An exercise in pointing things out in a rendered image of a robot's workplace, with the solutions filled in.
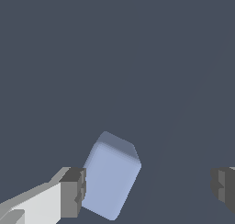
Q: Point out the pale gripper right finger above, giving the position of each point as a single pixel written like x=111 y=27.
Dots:
x=226 y=188

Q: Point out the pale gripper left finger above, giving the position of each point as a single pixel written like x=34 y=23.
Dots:
x=49 y=200

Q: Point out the light blue box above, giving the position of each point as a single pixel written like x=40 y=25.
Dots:
x=110 y=178

